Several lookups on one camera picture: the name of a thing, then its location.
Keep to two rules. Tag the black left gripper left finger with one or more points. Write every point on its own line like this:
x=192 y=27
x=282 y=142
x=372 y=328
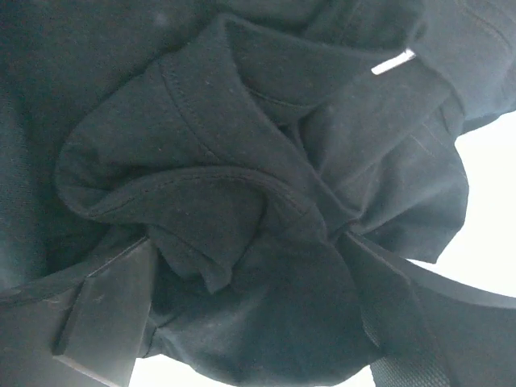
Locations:
x=102 y=336

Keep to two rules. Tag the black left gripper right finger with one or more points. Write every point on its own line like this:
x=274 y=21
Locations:
x=432 y=331

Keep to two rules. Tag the black t-shirt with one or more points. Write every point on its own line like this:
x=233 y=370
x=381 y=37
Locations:
x=243 y=139

